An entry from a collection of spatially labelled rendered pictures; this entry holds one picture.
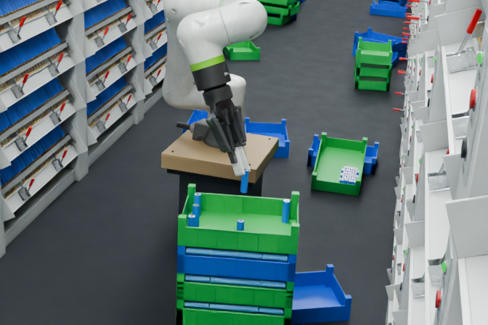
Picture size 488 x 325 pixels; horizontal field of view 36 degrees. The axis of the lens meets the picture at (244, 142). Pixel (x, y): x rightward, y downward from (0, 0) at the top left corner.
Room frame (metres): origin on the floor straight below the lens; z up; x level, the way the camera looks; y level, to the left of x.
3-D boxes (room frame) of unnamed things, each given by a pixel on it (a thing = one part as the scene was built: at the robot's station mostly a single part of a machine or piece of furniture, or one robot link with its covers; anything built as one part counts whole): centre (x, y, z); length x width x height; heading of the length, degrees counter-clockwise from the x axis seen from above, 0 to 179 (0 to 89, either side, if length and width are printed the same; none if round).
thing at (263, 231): (1.76, 0.00, 0.44); 0.30 x 0.20 x 0.08; 87
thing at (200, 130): (2.59, 0.12, 0.36); 0.26 x 0.15 x 0.06; 66
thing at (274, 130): (3.36, -0.10, 0.04); 0.30 x 0.20 x 0.08; 2
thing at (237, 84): (2.57, 0.08, 0.48); 0.16 x 0.13 x 0.19; 94
